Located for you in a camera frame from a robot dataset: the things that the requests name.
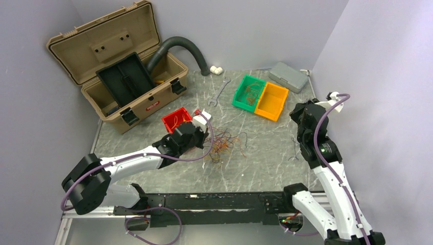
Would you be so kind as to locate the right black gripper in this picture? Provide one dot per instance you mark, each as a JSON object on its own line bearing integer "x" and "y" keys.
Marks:
{"x": 298, "y": 107}

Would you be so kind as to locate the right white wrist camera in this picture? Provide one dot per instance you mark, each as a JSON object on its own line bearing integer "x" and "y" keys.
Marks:
{"x": 334, "y": 98}

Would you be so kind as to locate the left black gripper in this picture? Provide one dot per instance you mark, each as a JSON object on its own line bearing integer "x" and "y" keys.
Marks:
{"x": 203, "y": 135}

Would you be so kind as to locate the white pipe fitting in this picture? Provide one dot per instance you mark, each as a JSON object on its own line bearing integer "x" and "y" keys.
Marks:
{"x": 216, "y": 70}

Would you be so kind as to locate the aluminium extrusion frame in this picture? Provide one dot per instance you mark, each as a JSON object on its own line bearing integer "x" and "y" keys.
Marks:
{"x": 68, "y": 217}

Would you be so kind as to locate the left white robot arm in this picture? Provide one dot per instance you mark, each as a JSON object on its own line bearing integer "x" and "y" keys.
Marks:
{"x": 91, "y": 183}

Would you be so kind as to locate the silver open-end wrench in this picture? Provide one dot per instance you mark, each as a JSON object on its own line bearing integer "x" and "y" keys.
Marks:
{"x": 214, "y": 100}

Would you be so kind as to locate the green plastic bin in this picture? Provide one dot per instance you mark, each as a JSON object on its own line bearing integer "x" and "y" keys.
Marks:
{"x": 248, "y": 93}

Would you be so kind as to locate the orange plastic bin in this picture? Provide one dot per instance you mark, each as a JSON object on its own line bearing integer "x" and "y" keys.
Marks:
{"x": 271, "y": 101}

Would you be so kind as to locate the grey plastic case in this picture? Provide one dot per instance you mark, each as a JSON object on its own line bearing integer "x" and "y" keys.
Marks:
{"x": 288, "y": 77}

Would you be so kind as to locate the black toolbox tray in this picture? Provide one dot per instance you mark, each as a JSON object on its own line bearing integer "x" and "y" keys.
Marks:
{"x": 127, "y": 79}

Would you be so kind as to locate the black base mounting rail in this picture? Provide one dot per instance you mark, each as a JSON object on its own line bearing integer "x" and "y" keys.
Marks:
{"x": 168, "y": 209}

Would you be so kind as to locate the red plastic bin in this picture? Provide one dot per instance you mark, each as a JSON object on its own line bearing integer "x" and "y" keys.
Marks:
{"x": 175, "y": 119}

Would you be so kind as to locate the tan plastic toolbox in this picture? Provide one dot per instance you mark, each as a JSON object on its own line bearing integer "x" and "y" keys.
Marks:
{"x": 105, "y": 41}

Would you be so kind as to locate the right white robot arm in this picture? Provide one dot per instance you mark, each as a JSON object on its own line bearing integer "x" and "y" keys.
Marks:
{"x": 345, "y": 223}

